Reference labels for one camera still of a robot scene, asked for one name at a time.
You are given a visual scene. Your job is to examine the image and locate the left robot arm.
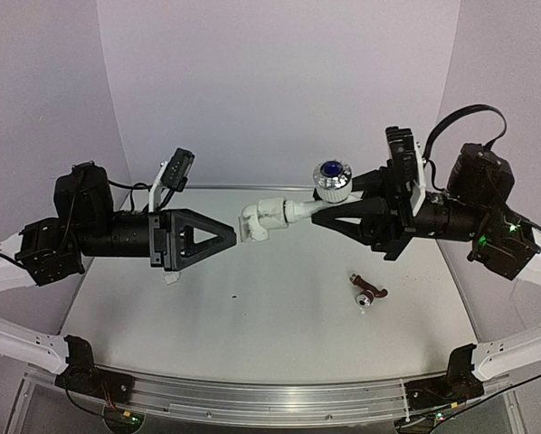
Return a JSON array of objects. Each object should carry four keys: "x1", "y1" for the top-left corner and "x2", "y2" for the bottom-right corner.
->
[{"x1": 0, "y1": 162, "x2": 236, "y2": 293}]

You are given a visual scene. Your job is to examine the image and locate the aluminium front rail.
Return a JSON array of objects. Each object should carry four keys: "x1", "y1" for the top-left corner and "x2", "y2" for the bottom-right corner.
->
[{"x1": 27, "y1": 368, "x2": 510, "y2": 429}]

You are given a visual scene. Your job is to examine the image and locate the white faucet chrome knob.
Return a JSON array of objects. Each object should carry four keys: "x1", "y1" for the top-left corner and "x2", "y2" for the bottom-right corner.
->
[{"x1": 282, "y1": 158, "x2": 365, "y2": 225}]

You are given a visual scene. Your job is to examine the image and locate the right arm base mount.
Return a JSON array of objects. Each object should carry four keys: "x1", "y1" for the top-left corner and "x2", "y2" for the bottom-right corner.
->
[{"x1": 404, "y1": 344, "x2": 484, "y2": 410}]

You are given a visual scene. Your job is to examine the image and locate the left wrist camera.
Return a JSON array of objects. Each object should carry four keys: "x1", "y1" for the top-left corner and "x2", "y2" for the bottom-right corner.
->
[{"x1": 148, "y1": 147, "x2": 195, "y2": 213}]

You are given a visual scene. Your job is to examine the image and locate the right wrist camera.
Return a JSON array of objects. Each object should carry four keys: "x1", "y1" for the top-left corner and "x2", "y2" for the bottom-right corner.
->
[{"x1": 385, "y1": 126, "x2": 426, "y2": 217}]

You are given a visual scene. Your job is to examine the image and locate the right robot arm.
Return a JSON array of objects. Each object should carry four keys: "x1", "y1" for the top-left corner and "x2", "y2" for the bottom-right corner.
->
[{"x1": 311, "y1": 144, "x2": 541, "y2": 287}]

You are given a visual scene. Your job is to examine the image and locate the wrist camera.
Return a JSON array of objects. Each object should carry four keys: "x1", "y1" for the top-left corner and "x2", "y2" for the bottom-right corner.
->
[
  {"x1": 148, "y1": 147, "x2": 195, "y2": 213},
  {"x1": 385, "y1": 126, "x2": 426, "y2": 217}
]

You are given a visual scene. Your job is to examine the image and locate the white elbow fitting far left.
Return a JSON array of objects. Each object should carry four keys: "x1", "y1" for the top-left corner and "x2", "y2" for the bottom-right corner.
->
[{"x1": 163, "y1": 271, "x2": 181, "y2": 286}]

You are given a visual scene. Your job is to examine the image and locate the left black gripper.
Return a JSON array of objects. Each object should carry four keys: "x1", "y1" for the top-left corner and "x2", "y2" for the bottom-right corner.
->
[{"x1": 76, "y1": 210, "x2": 238, "y2": 274}]

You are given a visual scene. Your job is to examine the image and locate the right camera black cable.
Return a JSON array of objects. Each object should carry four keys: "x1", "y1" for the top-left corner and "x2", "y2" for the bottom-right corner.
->
[{"x1": 422, "y1": 104, "x2": 508, "y2": 159}]

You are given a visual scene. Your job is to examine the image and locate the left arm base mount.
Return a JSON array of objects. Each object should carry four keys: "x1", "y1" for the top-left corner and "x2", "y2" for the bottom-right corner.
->
[{"x1": 54, "y1": 335, "x2": 134, "y2": 404}]

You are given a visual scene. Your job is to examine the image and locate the white elbow fitting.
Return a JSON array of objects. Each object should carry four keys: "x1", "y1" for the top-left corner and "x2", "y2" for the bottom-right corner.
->
[{"x1": 239, "y1": 197, "x2": 289, "y2": 242}]

